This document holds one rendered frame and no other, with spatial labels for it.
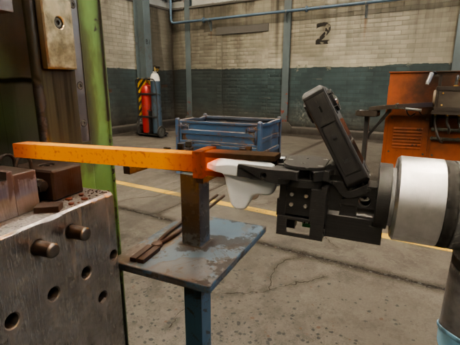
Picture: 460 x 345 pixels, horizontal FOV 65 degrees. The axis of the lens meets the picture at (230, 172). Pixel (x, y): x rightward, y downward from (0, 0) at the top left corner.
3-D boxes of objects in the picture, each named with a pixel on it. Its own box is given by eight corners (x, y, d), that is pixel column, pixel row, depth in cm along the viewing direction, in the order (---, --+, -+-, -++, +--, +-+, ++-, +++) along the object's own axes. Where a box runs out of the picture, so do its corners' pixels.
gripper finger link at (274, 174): (233, 179, 40) (313, 188, 38) (233, 165, 40) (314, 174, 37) (245, 170, 45) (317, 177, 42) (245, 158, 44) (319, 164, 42)
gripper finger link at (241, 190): (198, 207, 44) (272, 218, 41) (198, 159, 43) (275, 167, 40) (207, 200, 47) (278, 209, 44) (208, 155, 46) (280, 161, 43)
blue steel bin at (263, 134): (281, 169, 492) (283, 116, 474) (260, 184, 422) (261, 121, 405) (205, 161, 542) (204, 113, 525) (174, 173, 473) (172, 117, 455)
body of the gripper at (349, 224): (269, 233, 41) (383, 253, 37) (273, 159, 39) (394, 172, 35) (285, 212, 48) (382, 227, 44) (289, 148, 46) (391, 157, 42)
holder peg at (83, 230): (92, 237, 71) (91, 225, 70) (82, 243, 69) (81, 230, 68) (76, 235, 73) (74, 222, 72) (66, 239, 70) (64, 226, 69)
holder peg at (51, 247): (61, 254, 64) (59, 240, 63) (48, 261, 62) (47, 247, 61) (44, 250, 66) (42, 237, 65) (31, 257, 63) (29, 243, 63)
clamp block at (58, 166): (85, 190, 82) (82, 162, 80) (55, 202, 74) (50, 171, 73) (46, 185, 86) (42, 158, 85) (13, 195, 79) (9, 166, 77)
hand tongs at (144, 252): (215, 196, 149) (215, 193, 149) (225, 196, 148) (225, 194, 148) (129, 261, 95) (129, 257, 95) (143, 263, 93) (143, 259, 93)
